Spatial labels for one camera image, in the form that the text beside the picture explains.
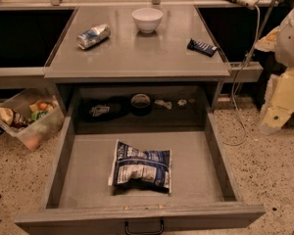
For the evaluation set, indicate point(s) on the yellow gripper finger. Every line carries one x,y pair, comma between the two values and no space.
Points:
279,102

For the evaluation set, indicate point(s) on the blue chip bag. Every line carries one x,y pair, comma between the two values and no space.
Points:
148,168

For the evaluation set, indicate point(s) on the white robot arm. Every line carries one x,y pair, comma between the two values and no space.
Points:
281,41

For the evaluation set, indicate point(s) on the open grey drawer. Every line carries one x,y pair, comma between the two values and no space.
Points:
77,198

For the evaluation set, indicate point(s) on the brown snack bag in bin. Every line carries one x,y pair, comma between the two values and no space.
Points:
13,118

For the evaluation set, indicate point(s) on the dark blue snack bar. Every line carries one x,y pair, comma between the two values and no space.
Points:
201,47

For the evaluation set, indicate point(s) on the white ceramic bowl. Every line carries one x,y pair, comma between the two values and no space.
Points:
147,19

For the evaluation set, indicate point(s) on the crushed silver soda can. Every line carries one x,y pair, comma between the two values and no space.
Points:
93,36

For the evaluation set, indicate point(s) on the red toy fruit in bin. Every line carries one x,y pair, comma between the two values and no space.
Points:
43,106

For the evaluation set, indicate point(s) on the clear plastic storage bin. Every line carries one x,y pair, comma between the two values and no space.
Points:
42,125

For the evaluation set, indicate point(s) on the black drawer handle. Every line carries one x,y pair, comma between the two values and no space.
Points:
144,228

